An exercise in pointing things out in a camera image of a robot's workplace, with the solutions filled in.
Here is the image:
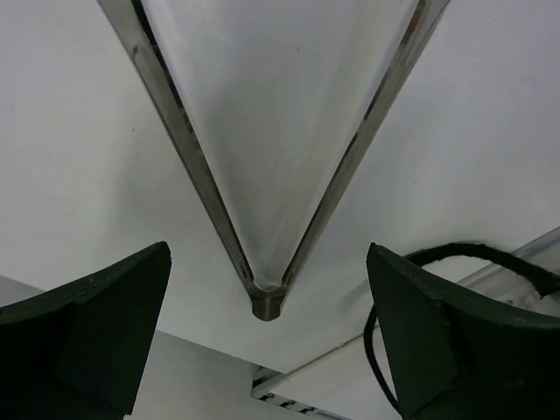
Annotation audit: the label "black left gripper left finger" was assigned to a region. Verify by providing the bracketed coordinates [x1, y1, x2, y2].
[1, 241, 171, 419]

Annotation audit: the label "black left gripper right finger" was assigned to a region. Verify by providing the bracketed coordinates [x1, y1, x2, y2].
[366, 242, 559, 419]

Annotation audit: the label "metal tongs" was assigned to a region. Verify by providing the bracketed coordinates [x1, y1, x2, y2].
[101, 1, 447, 322]

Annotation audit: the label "black thin cable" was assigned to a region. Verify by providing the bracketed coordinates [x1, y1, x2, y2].
[361, 239, 560, 406]

